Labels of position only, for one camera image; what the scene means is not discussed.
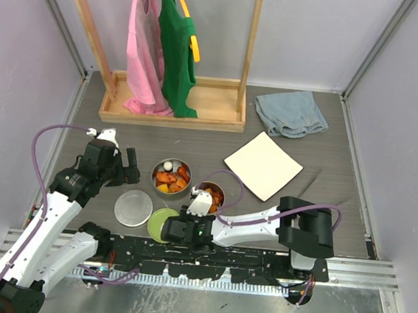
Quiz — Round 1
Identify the green round lid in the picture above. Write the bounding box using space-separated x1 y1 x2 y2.
147 208 180 244

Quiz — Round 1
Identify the round steel lid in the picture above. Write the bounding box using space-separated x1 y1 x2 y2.
114 189 153 228

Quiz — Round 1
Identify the yellow food piece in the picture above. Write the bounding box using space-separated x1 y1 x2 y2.
157 184 169 193

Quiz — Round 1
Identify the orange food piece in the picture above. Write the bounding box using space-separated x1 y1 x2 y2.
156 171 176 185

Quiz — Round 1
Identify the large round steel tin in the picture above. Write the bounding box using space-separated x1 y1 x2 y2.
151 158 192 198

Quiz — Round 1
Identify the red bacon piece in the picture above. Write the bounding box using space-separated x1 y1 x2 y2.
206 188 224 207

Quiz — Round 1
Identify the small steel bowl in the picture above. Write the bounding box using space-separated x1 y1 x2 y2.
189 181 225 217

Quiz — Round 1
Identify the red food piece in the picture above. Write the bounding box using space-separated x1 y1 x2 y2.
176 166 190 183

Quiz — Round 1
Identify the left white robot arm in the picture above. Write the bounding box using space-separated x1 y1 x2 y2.
0 139 141 313

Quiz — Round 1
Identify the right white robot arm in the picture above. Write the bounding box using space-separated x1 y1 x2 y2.
161 197 342 279

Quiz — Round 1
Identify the white square plate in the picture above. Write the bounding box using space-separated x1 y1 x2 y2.
224 132 304 202

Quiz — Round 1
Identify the wooden clothes rack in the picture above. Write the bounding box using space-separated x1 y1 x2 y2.
74 0 263 133

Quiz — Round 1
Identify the pink shirt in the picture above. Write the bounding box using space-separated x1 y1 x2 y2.
124 0 173 116

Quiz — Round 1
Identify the green shirt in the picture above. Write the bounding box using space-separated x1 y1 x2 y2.
159 3 198 118

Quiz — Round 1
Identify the folded blue towel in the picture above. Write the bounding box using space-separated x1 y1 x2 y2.
254 91 328 139

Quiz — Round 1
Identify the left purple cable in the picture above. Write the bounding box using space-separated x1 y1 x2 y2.
0 117 154 313

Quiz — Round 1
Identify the purple cable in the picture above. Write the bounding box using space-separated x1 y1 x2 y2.
0 117 154 313
180 166 346 310

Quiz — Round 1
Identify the white cable duct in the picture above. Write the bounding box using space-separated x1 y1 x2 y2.
67 264 288 298

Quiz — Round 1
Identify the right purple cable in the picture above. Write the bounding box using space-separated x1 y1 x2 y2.
180 166 346 310

